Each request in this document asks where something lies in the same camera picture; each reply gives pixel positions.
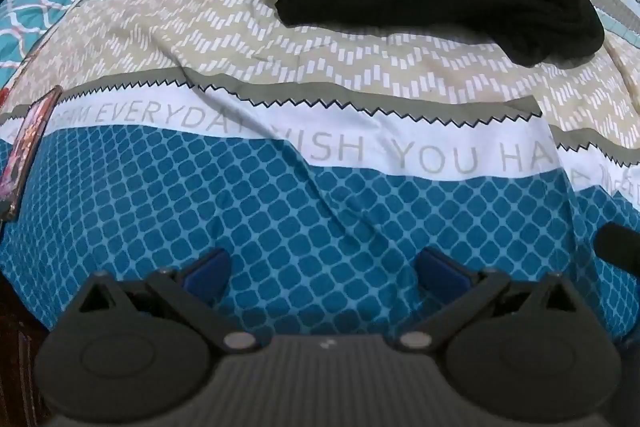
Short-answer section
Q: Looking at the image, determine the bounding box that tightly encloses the smartphone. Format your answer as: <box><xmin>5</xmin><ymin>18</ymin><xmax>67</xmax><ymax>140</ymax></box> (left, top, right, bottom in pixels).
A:
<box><xmin>0</xmin><ymin>86</ymin><xmax>64</xmax><ymax>224</ymax></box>

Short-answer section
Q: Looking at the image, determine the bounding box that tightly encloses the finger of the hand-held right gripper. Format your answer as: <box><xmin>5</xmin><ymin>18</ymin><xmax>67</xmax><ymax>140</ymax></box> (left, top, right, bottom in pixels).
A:
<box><xmin>593</xmin><ymin>221</ymin><xmax>640</xmax><ymax>269</ymax></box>

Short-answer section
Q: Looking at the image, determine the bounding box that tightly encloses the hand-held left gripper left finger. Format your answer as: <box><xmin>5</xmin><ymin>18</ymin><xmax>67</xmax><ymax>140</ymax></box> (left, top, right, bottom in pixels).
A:
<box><xmin>76</xmin><ymin>248</ymin><xmax>261</xmax><ymax>354</ymax></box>

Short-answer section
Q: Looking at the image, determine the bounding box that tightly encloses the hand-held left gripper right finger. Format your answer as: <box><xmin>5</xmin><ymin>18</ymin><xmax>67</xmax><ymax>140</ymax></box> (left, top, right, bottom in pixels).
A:
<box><xmin>398</xmin><ymin>247</ymin><xmax>589</xmax><ymax>353</ymax></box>

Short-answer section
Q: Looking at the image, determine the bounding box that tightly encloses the teal lattice cloth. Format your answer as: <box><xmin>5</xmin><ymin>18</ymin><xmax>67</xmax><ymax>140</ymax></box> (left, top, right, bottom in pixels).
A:
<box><xmin>0</xmin><ymin>0</ymin><xmax>103</xmax><ymax>94</ymax></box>

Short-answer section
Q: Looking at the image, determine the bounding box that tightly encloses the dark wooden furniture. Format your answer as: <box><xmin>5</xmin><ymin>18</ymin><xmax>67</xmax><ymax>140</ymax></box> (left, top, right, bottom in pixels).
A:
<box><xmin>0</xmin><ymin>277</ymin><xmax>53</xmax><ymax>427</ymax></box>

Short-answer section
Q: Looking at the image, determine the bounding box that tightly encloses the patterned bed sheet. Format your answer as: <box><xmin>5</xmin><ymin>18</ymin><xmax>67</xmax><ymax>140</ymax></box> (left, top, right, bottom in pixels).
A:
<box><xmin>0</xmin><ymin>0</ymin><xmax>640</xmax><ymax>348</ymax></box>

